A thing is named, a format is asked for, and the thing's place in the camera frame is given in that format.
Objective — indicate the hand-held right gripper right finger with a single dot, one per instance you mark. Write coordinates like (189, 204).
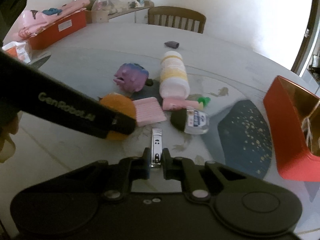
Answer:
(165, 170)

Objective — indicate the green plastic toy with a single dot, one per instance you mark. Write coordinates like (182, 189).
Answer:
(204, 102)

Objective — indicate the clear plastic bag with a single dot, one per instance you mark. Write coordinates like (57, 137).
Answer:
(110, 5)

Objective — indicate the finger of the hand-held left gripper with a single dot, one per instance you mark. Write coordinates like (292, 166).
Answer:
(125, 127)

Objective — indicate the white orange packet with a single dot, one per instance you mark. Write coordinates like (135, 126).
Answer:
(17, 51)

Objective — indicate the small purple cap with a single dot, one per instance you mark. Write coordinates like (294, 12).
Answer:
(172, 44)

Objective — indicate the wooden chair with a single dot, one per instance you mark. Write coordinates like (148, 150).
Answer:
(175, 17)

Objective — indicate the pink ribbed pad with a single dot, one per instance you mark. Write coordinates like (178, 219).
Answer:
(150, 111)

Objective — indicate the silver nail clipper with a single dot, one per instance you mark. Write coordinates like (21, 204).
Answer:
(156, 142)

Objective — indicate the glass turntable with fish print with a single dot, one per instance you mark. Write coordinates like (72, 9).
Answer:
(220, 92)

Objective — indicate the small blue toy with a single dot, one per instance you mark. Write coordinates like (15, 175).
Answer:
(52, 11)

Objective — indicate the pink rectangular box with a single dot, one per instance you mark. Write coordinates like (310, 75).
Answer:
(177, 104)

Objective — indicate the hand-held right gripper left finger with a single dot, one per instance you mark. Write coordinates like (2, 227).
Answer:
(147, 170)

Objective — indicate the orange ball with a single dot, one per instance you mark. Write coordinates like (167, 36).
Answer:
(120, 105)

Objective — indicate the dark door frame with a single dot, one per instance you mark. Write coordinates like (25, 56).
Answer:
(303, 37)

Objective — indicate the white sideboard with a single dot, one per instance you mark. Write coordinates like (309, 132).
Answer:
(130, 12)

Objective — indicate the purple fish toy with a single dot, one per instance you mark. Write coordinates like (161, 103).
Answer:
(132, 77)

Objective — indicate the clear bottle with black cap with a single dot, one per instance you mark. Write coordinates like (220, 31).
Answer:
(192, 120)

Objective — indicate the person's left hand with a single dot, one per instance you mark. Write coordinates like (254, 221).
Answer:
(7, 140)

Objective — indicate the red box with white label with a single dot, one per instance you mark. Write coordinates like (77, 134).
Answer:
(57, 27)

